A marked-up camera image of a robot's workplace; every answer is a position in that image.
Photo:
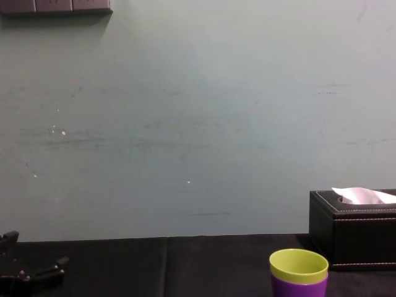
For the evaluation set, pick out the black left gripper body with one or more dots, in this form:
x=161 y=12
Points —
x=12 y=286

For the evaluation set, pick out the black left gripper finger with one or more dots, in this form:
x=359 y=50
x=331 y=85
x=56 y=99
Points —
x=9 y=239
x=46 y=272

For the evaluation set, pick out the black table cloth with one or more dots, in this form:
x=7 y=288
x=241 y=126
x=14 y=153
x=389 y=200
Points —
x=185 y=266

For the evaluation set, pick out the green plastic cup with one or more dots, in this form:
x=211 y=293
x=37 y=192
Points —
x=297 y=263

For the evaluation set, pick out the purple plastic cup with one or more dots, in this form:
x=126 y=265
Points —
x=297 y=289

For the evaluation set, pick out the black leather tissue box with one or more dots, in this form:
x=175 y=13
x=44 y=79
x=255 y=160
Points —
x=362 y=238

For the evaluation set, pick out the white paper tissue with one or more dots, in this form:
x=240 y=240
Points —
x=362 y=195

